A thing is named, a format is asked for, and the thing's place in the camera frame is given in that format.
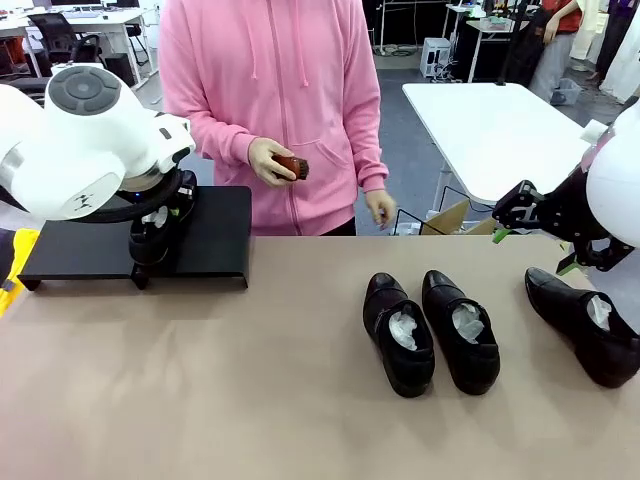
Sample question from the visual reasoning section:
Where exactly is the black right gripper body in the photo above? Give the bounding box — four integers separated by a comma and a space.
542, 169, 609, 246

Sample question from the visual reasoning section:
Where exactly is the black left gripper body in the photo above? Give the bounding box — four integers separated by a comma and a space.
169, 170, 197, 206

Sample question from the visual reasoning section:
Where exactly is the black leather buckle shoe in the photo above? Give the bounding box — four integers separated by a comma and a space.
128, 199, 194, 266
421, 269, 501, 396
523, 267, 640, 390
362, 272, 436, 399

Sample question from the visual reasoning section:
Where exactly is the brown wooden shoe brush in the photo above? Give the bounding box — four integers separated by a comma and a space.
272, 154, 310, 181

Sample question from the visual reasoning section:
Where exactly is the person's right forearm pink sleeve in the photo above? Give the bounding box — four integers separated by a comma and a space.
164, 94, 256, 164

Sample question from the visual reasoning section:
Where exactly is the person's left forearm pink sleeve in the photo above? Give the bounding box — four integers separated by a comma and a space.
344, 99, 390, 194

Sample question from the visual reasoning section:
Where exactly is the black shoe stand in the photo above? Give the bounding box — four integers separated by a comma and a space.
17, 186, 253, 291

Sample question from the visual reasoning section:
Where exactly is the person's right hand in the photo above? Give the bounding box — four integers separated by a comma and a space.
248, 137, 296, 189

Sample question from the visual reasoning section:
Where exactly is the person's left hand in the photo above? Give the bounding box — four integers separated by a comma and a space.
363, 190, 399, 231

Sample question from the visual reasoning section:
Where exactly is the white tissue paper stuffing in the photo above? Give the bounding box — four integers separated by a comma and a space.
585, 294, 614, 332
388, 309, 420, 351
452, 301, 485, 345
141, 208, 170, 230

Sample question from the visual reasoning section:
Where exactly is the cardboard box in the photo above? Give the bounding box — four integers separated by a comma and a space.
424, 198, 499, 236

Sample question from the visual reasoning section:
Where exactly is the white table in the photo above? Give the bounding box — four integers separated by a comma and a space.
402, 82, 596, 221

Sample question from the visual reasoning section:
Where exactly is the grey bin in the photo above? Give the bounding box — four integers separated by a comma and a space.
552, 77, 584, 106

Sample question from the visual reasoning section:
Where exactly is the black computer tower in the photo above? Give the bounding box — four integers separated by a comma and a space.
104, 52, 136, 89

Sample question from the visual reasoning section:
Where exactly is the person in pink hoodie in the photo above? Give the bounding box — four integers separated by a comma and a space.
158, 0, 390, 237

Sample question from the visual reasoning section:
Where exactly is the background person red shirt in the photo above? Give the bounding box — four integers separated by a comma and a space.
529, 0, 586, 104

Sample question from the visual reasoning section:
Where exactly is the black pole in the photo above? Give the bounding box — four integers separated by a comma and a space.
497, 0, 524, 87

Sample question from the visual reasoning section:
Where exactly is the white computer case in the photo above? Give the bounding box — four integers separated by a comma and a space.
419, 37, 454, 80

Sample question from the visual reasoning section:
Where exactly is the yellow fabric item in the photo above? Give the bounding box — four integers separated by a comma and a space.
0, 227, 41, 319

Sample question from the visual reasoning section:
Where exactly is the white office desk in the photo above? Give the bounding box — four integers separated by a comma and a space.
0, 7, 151, 91

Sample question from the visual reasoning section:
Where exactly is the black office chair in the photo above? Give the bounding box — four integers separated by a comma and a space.
27, 12, 104, 76

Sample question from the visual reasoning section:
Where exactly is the black wire rack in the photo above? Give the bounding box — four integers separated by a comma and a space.
392, 185, 471, 236

